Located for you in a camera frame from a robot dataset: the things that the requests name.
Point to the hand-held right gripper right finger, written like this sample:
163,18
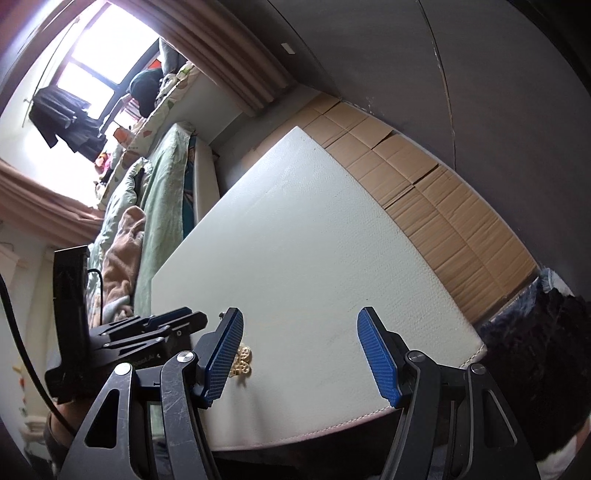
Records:
378,360

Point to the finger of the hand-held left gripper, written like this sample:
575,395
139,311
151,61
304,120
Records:
171,314
180,325

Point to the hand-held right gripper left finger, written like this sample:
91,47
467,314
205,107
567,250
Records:
226,360

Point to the gold filigree jewelry piece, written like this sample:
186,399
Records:
244,362

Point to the person's left forearm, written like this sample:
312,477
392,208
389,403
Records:
57,434

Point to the pink fleece blanket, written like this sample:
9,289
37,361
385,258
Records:
124,249

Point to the pink curtain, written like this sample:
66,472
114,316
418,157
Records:
231,60
46,207

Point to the light green printed quilt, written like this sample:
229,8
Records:
115,203

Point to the bed with green sheet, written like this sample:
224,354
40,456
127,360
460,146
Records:
161,198

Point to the white leather table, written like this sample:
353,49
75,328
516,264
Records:
300,254

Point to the pink toy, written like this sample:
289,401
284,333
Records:
102,160

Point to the flattened cardboard sheets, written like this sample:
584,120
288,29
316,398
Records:
438,221

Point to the dark fuzzy cloth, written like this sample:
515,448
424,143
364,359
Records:
531,350

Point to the hanging dark clothes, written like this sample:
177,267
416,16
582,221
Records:
64,117

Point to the printed window seat cushion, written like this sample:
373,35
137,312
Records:
171,92

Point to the dark bag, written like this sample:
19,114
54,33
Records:
144,90

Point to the dark framed window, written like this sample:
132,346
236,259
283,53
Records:
101,50

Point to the grey pillow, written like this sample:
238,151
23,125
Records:
170,57

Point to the grey wardrobe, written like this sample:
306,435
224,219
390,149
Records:
392,69

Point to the white wall socket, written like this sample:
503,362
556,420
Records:
288,48

